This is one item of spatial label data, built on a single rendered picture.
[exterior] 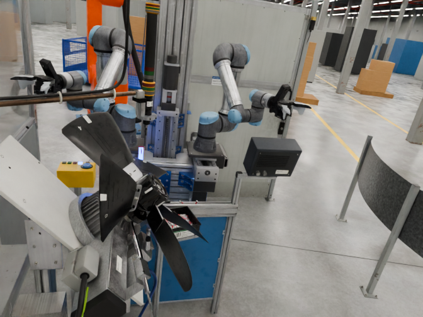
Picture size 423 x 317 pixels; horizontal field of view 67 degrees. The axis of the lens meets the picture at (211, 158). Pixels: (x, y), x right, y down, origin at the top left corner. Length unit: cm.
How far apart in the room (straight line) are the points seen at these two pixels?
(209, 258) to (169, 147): 74
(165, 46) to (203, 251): 123
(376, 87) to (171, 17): 1196
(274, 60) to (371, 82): 1037
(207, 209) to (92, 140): 85
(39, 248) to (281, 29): 264
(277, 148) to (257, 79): 155
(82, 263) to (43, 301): 40
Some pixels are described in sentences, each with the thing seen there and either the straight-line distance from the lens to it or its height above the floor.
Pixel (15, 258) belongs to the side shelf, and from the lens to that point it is 148.
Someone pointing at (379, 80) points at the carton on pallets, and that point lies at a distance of 1348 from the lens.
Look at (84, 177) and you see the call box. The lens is 161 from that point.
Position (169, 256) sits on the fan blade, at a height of 105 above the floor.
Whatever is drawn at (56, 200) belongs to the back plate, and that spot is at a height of 118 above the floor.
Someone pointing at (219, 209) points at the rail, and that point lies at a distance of 180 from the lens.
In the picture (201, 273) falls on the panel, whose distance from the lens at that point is 210.
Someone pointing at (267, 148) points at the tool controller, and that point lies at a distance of 165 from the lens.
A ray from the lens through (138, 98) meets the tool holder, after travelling 109.
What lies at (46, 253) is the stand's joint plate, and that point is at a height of 102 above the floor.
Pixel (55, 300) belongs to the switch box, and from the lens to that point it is 131.
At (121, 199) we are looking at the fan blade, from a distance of 96.
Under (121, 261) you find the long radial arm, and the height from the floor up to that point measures 111.
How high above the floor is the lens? 179
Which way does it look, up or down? 23 degrees down
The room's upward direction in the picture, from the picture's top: 8 degrees clockwise
